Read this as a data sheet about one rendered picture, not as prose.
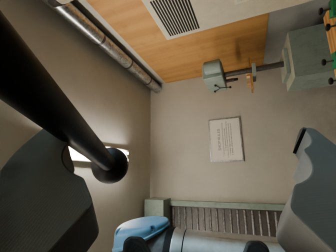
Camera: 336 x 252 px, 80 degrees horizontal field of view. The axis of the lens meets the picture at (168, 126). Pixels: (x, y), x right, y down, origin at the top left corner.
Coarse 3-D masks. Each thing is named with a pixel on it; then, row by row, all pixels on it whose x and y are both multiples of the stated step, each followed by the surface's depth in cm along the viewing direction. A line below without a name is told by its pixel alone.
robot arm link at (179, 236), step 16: (128, 224) 42; (144, 224) 41; (160, 224) 40; (160, 240) 38; (176, 240) 38; (192, 240) 38; (208, 240) 37; (224, 240) 37; (240, 240) 37; (272, 240) 36
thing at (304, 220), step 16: (304, 128) 10; (304, 144) 10; (320, 144) 9; (304, 160) 9; (320, 160) 8; (304, 176) 8; (320, 176) 7; (304, 192) 7; (320, 192) 7; (288, 208) 6; (304, 208) 6; (320, 208) 6; (288, 224) 6; (304, 224) 6; (320, 224) 6; (288, 240) 6; (304, 240) 6; (320, 240) 5
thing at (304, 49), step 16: (288, 32) 199; (304, 32) 194; (320, 32) 188; (288, 48) 203; (304, 48) 191; (320, 48) 186; (208, 64) 212; (272, 64) 216; (288, 64) 205; (304, 64) 189; (320, 64) 184; (208, 80) 230; (224, 80) 238; (288, 80) 218; (304, 80) 200; (320, 80) 201
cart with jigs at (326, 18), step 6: (330, 0) 133; (330, 6) 134; (318, 12) 138; (330, 12) 135; (324, 18) 157; (330, 18) 147; (324, 24) 158; (330, 24) 148; (330, 30) 149; (330, 36) 150; (330, 42) 151; (330, 48) 152; (324, 60) 138; (330, 60) 138; (330, 78) 131
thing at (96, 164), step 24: (0, 24) 4; (0, 48) 4; (24, 48) 5; (0, 72) 4; (24, 72) 5; (0, 96) 5; (24, 96) 5; (48, 96) 6; (48, 120) 7; (72, 120) 8; (72, 144) 9; (96, 144) 11; (96, 168) 18; (120, 168) 19
